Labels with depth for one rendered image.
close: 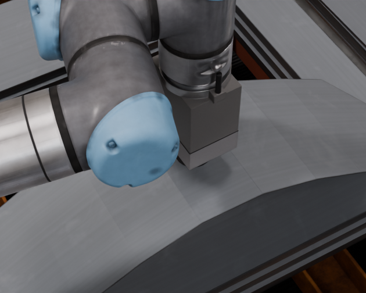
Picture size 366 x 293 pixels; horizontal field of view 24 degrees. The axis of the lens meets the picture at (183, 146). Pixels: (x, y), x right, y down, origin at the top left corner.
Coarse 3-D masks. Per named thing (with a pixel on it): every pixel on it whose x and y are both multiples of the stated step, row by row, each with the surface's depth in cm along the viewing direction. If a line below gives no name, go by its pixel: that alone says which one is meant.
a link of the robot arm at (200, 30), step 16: (160, 0) 75; (176, 0) 76; (192, 0) 76; (208, 0) 76; (224, 0) 77; (160, 16) 76; (176, 16) 76; (192, 16) 77; (208, 16) 77; (224, 16) 78; (160, 32) 77; (176, 32) 78; (192, 32) 79; (208, 32) 79; (224, 32) 80; (176, 48) 81; (192, 48) 80; (208, 48) 81; (224, 48) 82
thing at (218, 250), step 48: (0, 96) 128; (288, 192) 116; (336, 192) 116; (192, 240) 112; (240, 240) 112; (288, 240) 112; (336, 240) 114; (144, 288) 107; (192, 288) 107; (240, 288) 109
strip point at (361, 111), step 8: (336, 88) 120; (336, 96) 118; (344, 96) 119; (352, 96) 120; (344, 104) 117; (352, 104) 118; (360, 104) 119; (352, 112) 116; (360, 112) 117; (360, 120) 115
